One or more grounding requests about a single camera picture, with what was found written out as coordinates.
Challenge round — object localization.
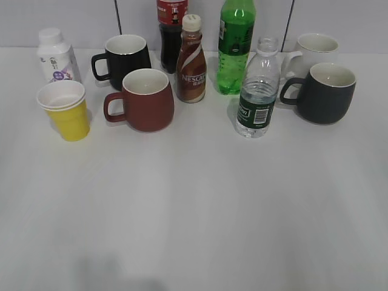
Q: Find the black ceramic mug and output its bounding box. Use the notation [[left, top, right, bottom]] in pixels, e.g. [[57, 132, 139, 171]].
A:
[[91, 35, 152, 91]]

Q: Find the green soda bottle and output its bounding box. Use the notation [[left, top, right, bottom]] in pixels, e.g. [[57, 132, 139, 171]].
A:
[[217, 0, 256, 95]]

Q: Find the yellow paper cup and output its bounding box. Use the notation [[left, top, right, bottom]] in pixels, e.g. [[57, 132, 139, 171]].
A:
[[42, 97, 90, 141]]

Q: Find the clear water bottle green label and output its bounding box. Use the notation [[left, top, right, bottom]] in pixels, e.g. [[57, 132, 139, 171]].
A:
[[236, 36, 281, 138]]

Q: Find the dark grey ceramic mug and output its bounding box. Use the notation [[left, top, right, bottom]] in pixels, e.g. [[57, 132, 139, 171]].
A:
[[279, 62, 356, 124]]

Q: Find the white ceramic mug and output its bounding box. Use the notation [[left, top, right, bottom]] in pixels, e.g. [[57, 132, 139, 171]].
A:
[[281, 33, 339, 79]]

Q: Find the white paper cup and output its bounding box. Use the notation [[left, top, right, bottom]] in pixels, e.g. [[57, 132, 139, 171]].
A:
[[36, 80, 85, 110]]

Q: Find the white yogurt drink bottle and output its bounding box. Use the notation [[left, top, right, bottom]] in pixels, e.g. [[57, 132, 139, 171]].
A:
[[37, 27, 82, 83]]

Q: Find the red ceramic mug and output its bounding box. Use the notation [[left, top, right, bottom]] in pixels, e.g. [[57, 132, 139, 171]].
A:
[[103, 69, 175, 132]]

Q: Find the cola bottle red label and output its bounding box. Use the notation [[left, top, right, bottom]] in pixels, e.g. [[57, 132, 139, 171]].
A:
[[156, 0, 189, 74]]

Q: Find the brown Nescafe coffee bottle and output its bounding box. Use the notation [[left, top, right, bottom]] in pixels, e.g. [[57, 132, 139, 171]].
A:
[[176, 14, 207, 103]]

